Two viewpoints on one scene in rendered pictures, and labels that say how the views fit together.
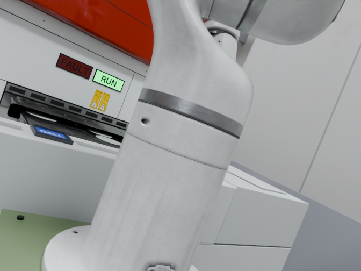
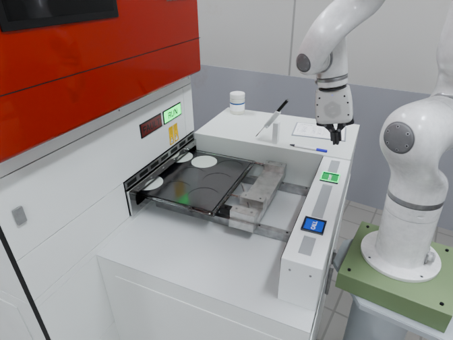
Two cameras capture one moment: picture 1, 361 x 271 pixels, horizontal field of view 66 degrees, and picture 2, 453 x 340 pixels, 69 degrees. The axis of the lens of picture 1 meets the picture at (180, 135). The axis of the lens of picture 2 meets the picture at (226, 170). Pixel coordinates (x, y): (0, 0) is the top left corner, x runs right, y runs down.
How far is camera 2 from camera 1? 84 cm
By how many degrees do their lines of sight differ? 38
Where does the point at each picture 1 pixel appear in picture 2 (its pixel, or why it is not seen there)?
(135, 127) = (414, 219)
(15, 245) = (375, 280)
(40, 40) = (124, 129)
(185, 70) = (437, 195)
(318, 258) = not seen: hidden behind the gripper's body
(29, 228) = (359, 270)
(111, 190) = (407, 242)
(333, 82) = not seen: outside the picture
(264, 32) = not seen: hidden behind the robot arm
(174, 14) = (435, 181)
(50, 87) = (145, 158)
